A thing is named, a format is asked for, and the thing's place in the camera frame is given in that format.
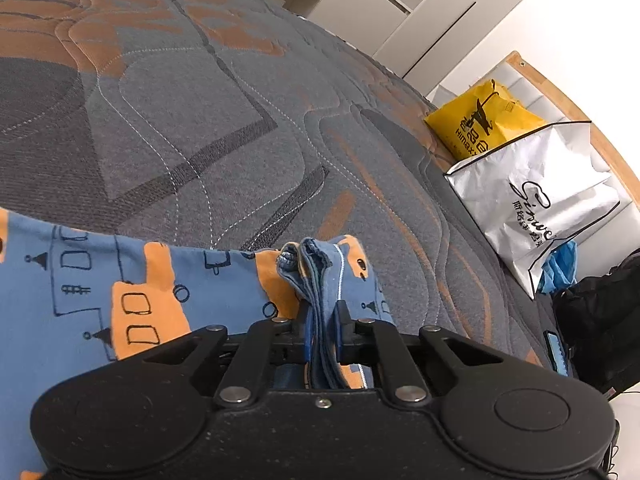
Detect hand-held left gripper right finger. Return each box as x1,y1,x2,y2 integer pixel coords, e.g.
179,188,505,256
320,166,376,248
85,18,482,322
334,300,507,407

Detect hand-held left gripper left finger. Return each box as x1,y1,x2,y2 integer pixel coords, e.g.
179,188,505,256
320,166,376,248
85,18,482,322
142,300,314,409

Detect blue pants with orange print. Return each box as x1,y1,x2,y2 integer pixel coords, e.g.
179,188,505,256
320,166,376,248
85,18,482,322
0,209,397,480

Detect small blue striped item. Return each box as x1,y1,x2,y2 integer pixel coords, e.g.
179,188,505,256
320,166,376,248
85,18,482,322
545,330,572,377

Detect blue plastic bag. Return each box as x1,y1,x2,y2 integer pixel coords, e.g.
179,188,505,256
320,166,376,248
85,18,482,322
537,240,579,295

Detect black backpack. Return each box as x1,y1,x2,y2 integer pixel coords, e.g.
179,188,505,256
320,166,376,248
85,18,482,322
552,249,640,402

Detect white shopping bag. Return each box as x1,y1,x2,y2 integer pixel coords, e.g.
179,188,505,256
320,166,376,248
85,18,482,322
444,121,622,302

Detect yellow shopping bag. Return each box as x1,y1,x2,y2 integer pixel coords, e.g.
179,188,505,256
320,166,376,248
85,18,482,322
424,79,549,162

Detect grey and orange quilted mattress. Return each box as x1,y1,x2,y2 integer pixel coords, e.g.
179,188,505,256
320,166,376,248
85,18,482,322
0,0,582,382

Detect wooden bed headboard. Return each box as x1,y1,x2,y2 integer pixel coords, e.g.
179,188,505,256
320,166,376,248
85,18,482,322
505,50,640,213

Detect beige wardrobe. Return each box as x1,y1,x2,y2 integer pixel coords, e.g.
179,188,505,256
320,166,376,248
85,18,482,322
305,0,553,97

